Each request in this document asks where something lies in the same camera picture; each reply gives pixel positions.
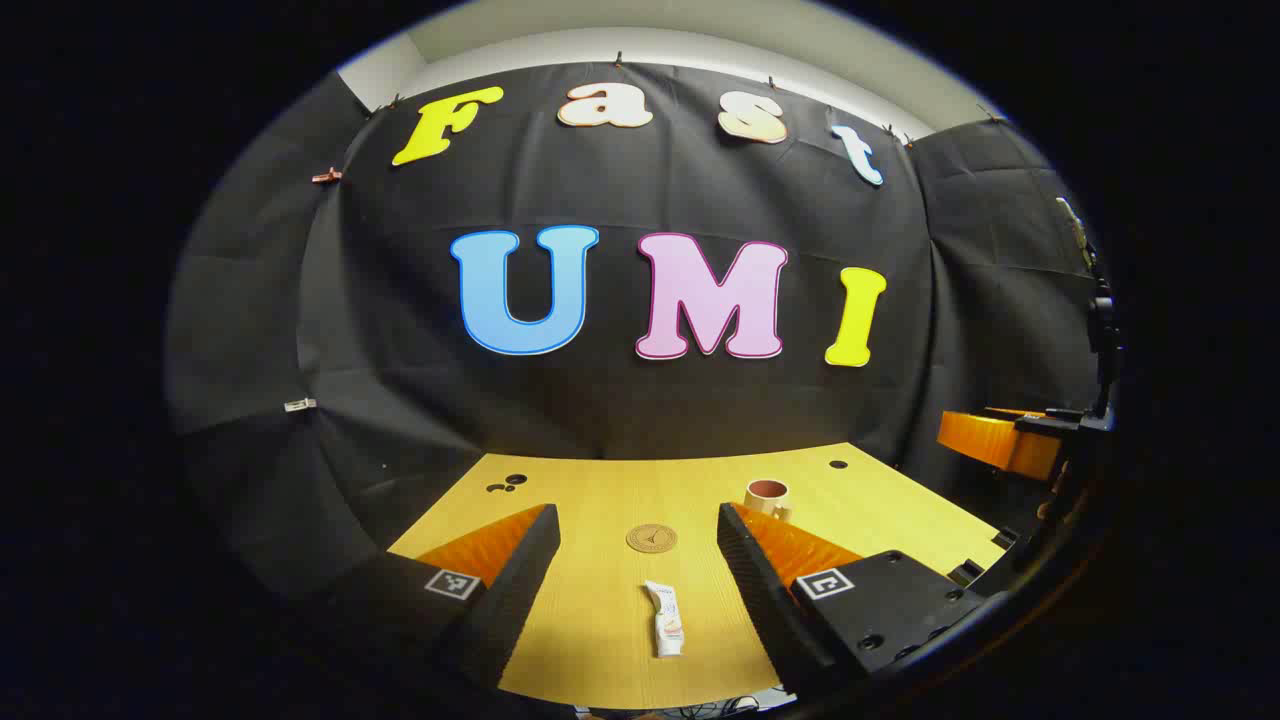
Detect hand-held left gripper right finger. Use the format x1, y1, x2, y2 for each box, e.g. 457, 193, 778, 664
716, 502, 1001, 701

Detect white toothpaste tube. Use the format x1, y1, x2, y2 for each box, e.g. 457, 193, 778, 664
644, 581, 686, 658

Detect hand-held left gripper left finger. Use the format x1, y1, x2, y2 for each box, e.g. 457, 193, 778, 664
340, 503, 562, 691

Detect black floor cables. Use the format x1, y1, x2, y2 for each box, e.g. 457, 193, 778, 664
580, 695, 761, 720

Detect beige cup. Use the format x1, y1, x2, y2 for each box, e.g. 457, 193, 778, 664
744, 479, 792, 521

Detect wooden desktop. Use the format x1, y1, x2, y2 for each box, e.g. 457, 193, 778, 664
388, 443, 1006, 711

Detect black backdrop cloth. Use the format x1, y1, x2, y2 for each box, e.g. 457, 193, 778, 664
165, 62, 1111, 601

